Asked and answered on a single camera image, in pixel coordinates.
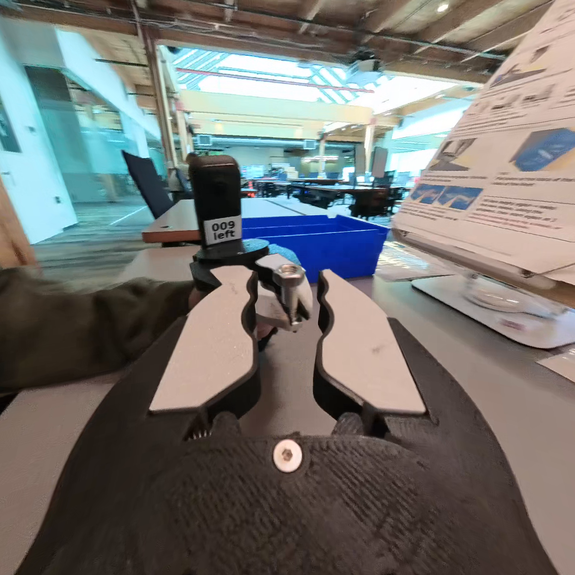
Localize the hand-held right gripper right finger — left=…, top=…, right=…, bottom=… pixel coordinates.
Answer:
left=313, top=269, right=427, bottom=420

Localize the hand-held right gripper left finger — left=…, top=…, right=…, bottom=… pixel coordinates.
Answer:
left=148, top=266, right=262, bottom=420

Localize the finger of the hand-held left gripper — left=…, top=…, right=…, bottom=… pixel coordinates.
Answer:
left=255, top=291, right=295, bottom=334
left=256, top=243, right=314, bottom=320

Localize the silver bolt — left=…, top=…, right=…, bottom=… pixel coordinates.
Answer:
left=281, top=285, right=304, bottom=333

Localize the silver hex nut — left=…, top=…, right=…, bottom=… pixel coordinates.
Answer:
left=272, top=264, right=307, bottom=290

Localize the blue storage bin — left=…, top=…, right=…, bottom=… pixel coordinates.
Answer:
left=240, top=214, right=391, bottom=277

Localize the person's left forearm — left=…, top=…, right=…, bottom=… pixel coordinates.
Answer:
left=0, top=267, right=198, bottom=396

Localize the grey desk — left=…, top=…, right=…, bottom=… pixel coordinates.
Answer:
left=0, top=246, right=575, bottom=575

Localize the wood-edged grey table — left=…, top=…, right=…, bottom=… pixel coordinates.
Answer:
left=143, top=199, right=315, bottom=247

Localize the black office chair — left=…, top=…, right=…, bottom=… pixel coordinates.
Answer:
left=122, top=150, right=173, bottom=220

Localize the row of wooden office desks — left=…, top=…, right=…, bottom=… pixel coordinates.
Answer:
left=243, top=168, right=407, bottom=218

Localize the clear laminated sheet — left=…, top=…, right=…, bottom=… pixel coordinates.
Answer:
left=375, top=243, right=454, bottom=283

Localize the red label laminated sheet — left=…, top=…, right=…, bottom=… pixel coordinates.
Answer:
left=537, top=347, right=575, bottom=383

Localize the wooden pillar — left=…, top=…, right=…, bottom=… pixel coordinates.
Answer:
left=0, top=180, right=37, bottom=270

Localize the printed instruction sheet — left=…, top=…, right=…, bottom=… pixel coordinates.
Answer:
left=392, top=0, right=575, bottom=276

